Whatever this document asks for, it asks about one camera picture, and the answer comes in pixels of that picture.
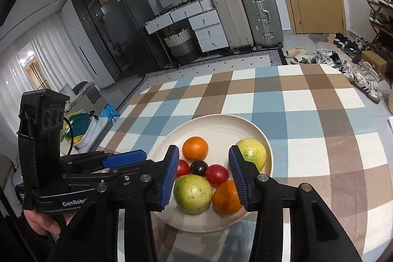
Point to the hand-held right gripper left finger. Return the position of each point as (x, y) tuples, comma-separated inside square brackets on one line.
[(169, 179)]

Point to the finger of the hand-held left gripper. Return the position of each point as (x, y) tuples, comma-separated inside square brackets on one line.
[(132, 171), (122, 159)]

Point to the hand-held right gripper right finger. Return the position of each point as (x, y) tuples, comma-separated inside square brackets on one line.
[(239, 179)]

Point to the red tomato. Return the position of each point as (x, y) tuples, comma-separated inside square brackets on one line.
[(183, 168), (216, 174)]

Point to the orange tangerine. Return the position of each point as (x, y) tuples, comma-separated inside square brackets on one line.
[(225, 197), (195, 148)]

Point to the spotted green guava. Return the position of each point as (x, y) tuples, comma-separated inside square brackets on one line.
[(193, 194)]

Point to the yellow green guava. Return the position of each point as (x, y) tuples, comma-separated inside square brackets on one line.
[(253, 153)]

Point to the dark purple plum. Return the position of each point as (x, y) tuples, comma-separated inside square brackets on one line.
[(199, 168)]

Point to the cream round plate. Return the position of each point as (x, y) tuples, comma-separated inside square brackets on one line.
[(215, 127)]

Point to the person's left hand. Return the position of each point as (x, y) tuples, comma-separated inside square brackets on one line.
[(40, 220)]

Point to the white plastic bag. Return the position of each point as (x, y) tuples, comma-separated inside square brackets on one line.
[(93, 133)]

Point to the green bag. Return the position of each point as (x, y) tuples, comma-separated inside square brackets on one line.
[(78, 125)]

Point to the blue white package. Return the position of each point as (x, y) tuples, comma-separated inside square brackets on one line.
[(110, 114)]

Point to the grey chair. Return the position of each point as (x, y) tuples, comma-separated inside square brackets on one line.
[(84, 94)]

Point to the white curtain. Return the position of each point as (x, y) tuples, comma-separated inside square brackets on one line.
[(30, 71)]

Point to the checkered tablecloth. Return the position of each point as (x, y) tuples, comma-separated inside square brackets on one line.
[(307, 127)]

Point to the dotted patterned rug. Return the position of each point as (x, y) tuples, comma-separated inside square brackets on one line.
[(215, 61)]

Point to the grey white laundry basket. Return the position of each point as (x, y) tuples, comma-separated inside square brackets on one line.
[(182, 47)]

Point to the grey refrigerator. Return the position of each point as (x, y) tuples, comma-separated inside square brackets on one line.
[(132, 31)]

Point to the dark tall cabinet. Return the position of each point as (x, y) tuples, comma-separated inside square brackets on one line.
[(89, 19)]

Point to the beige slipper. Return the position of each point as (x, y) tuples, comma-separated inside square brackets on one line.
[(299, 60), (291, 51)]

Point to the white desk with drawers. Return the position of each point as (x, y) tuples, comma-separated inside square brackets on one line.
[(208, 28)]

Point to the beige suitcase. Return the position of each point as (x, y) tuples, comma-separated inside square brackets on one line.
[(231, 19)]

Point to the pile of sneakers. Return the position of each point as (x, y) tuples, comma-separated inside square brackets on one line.
[(353, 65)]

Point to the grey furry floor mat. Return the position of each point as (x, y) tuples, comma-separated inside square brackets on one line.
[(318, 38)]

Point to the silver suitcase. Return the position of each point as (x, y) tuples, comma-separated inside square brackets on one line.
[(261, 13)]

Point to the brown cardboard box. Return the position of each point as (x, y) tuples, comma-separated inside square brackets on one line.
[(374, 61)]

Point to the wooden shoe rack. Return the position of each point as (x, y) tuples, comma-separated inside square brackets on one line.
[(382, 35)]

